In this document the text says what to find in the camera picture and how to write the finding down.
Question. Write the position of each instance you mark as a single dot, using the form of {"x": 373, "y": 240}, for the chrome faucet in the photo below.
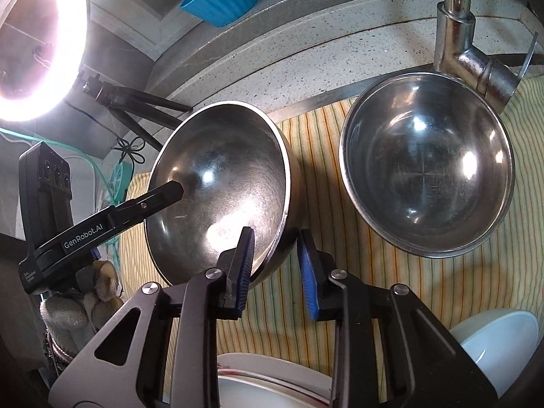
{"x": 457, "y": 34}

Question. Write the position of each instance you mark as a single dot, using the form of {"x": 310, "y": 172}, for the pink floral deep plate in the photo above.
{"x": 263, "y": 395}

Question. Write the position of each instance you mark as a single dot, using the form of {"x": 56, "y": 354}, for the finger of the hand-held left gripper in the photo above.
{"x": 153, "y": 197}

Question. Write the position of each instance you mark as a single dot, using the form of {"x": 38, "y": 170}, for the small white bowl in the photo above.
{"x": 501, "y": 340}

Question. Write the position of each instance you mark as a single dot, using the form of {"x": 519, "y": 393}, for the stainless steel bowl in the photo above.
{"x": 221, "y": 157}
{"x": 425, "y": 170}

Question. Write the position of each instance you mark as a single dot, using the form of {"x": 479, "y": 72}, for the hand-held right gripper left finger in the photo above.
{"x": 245, "y": 267}

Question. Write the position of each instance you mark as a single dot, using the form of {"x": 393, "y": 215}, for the white plate with gold leaves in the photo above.
{"x": 272, "y": 359}

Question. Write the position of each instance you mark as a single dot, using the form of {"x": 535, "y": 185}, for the black tripod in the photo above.
{"x": 127, "y": 100}

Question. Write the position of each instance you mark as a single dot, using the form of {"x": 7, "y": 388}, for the yellow striped mat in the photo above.
{"x": 323, "y": 157}

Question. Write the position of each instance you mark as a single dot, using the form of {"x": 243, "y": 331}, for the person's left hand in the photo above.
{"x": 72, "y": 312}

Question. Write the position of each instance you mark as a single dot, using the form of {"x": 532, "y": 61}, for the round teal power strip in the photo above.
{"x": 121, "y": 178}

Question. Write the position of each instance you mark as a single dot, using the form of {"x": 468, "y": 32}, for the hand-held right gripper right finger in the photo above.
{"x": 307, "y": 280}

